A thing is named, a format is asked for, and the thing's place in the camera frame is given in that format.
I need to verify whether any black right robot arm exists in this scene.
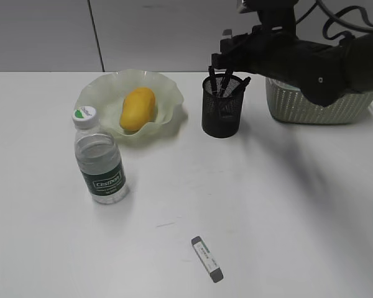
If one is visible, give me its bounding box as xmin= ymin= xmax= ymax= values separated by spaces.
xmin=211 ymin=1 xmax=373 ymax=107

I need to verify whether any yellow mango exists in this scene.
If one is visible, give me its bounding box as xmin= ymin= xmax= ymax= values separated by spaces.
xmin=119 ymin=87 xmax=155 ymax=132

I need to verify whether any black marker pen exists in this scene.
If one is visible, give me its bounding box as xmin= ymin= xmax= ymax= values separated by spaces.
xmin=231 ymin=77 xmax=251 ymax=96
xmin=208 ymin=65 xmax=217 ymax=97
xmin=219 ymin=68 xmax=233 ymax=97

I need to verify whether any black mesh pen holder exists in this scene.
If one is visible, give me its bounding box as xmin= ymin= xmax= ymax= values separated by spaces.
xmin=201 ymin=75 xmax=244 ymax=138

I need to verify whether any grey white eraser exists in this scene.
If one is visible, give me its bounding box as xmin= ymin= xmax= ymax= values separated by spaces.
xmin=191 ymin=236 xmax=224 ymax=283

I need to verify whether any clear water bottle green label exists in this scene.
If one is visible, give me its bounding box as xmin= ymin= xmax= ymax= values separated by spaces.
xmin=72 ymin=106 xmax=129 ymax=204

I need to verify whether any frosted green ruffled plate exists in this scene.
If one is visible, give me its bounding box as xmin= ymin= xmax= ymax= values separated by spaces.
xmin=75 ymin=69 xmax=188 ymax=146

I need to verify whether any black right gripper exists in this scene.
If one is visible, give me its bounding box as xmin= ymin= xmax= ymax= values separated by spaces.
xmin=211 ymin=26 xmax=267 ymax=74

